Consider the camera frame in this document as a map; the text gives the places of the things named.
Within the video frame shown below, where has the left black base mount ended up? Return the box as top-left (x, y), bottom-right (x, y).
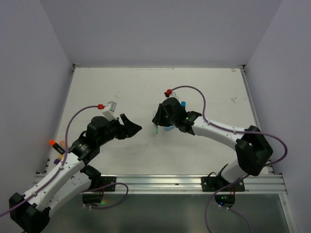
top-left (82, 177), bottom-right (119, 210)

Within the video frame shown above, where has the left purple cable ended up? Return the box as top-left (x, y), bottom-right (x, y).
top-left (0, 103), bottom-right (129, 218)

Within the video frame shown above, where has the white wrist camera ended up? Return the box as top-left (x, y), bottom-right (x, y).
top-left (170, 91), bottom-right (179, 100)
top-left (102, 101), bottom-right (117, 121)

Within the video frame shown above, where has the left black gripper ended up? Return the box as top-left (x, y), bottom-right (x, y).
top-left (97, 113), bottom-right (141, 146)

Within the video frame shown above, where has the blue translucent pen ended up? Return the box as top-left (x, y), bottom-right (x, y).
top-left (164, 126), bottom-right (175, 131)

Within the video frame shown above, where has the purple-capped marker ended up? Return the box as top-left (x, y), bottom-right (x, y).
top-left (53, 159), bottom-right (61, 165)

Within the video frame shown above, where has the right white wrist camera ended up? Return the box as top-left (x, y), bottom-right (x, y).
top-left (170, 91), bottom-right (179, 100)

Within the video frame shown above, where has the peach translucent pen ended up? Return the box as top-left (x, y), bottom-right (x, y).
top-left (59, 140), bottom-right (66, 148)

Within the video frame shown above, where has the green translucent pen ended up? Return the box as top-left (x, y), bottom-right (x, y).
top-left (153, 124), bottom-right (158, 134)

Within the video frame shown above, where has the aluminium front rail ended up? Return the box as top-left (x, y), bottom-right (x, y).
top-left (102, 174), bottom-right (287, 195)

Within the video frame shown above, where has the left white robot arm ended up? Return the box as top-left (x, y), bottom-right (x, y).
top-left (9, 114), bottom-right (142, 233)

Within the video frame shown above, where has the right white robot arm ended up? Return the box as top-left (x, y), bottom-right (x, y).
top-left (152, 97), bottom-right (273, 191)

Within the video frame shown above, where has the orange-capped black highlighter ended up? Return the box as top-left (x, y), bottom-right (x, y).
top-left (49, 139), bottom-right (65, 155)

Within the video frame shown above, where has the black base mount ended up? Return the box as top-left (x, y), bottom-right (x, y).
top-left (82, 177), bottom-right (119, 210)
top-left (201, 172), bottom-right (245, 208)

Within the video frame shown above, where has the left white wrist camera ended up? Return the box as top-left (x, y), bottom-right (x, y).
top-left (102, 101), bottom-right (117, 121)

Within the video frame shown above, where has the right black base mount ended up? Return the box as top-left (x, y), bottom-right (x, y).
top-left (201, 172), bottom-right (245, 208)

